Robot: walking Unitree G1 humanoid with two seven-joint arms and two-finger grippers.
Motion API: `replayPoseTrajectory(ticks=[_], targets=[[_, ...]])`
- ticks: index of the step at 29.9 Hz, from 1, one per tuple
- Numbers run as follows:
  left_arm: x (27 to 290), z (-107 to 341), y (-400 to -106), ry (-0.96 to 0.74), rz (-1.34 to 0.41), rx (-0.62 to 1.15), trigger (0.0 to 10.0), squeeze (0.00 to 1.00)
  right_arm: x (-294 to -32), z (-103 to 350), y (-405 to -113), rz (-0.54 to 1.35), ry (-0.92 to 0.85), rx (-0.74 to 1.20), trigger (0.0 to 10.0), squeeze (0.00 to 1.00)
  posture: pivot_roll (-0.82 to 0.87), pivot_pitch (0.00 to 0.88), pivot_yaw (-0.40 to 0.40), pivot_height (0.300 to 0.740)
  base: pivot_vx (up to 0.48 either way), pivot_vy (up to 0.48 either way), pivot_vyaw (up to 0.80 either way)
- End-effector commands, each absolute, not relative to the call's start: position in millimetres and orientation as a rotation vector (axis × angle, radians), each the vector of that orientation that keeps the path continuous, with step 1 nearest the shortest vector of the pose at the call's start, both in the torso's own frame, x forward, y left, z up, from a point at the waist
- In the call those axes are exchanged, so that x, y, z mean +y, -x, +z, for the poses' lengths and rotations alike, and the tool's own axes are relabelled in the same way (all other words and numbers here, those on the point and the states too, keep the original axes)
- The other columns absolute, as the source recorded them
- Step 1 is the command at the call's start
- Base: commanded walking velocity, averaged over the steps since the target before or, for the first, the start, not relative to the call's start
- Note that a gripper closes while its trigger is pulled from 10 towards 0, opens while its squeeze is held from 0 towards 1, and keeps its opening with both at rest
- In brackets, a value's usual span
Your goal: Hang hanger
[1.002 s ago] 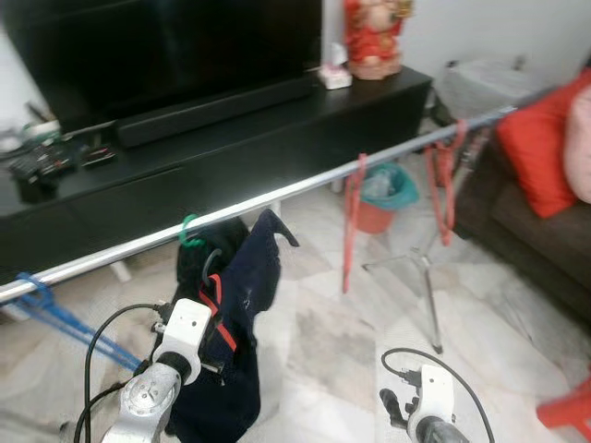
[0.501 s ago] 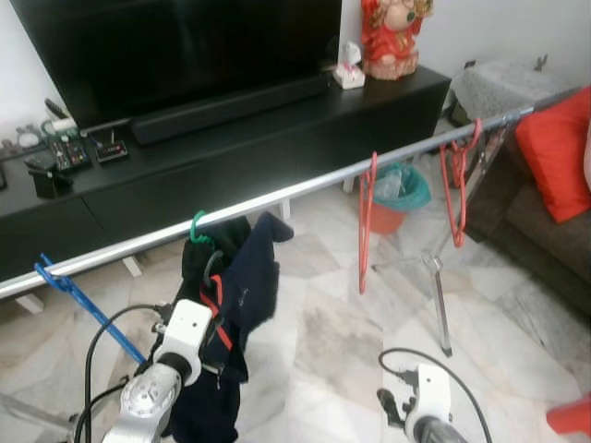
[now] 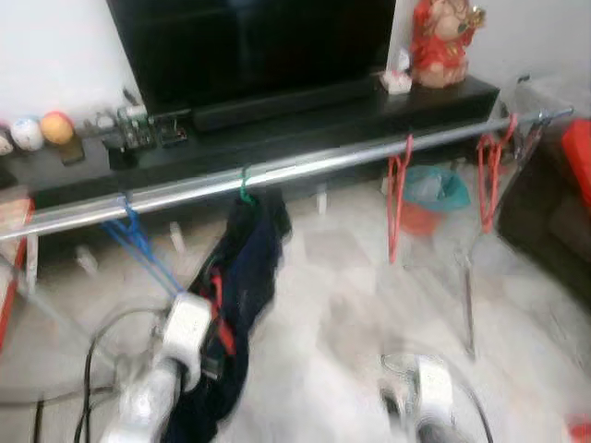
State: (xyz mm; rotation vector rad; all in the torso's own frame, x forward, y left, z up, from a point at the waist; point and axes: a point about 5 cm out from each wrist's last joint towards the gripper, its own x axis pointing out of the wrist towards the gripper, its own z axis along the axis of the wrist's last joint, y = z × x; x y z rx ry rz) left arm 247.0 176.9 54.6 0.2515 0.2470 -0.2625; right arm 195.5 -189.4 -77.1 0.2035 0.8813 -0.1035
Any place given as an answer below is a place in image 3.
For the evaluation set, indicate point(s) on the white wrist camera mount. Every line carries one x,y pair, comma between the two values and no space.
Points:
185,332
430,388

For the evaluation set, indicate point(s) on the black soundbar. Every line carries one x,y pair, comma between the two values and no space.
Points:
277,104

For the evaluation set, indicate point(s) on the clear plastic box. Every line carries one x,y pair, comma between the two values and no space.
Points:
554,97

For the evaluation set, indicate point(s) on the green plastic hanger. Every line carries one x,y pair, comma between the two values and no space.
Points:
245,187

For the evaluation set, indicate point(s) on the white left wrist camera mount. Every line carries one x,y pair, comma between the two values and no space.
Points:
185,332

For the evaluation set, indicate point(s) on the yellow plush ball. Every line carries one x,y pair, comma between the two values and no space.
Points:
57,127

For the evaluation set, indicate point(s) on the white plush ball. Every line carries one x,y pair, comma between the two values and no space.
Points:
26,133

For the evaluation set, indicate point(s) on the black flat television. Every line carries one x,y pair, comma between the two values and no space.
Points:
249,46

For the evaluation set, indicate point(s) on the red laughing Buddha statue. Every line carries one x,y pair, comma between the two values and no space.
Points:
443,46

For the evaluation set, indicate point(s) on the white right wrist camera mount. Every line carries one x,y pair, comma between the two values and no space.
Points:
430,388

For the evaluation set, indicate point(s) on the black phone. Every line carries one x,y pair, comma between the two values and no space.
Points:
71,150

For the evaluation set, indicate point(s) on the dark grey fabric sofa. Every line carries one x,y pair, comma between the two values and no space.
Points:
545,221

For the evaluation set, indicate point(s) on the blue plastic hanger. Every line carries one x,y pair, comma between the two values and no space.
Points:
137,238

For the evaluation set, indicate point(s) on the black television console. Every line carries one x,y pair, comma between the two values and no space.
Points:
277,143

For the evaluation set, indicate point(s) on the silver clothes rack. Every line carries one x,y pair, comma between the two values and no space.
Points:
305,167

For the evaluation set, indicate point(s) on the orange bin with teal bag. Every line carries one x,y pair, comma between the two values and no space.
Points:
432,198

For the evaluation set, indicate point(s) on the black remote control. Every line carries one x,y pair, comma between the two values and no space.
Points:
173,129

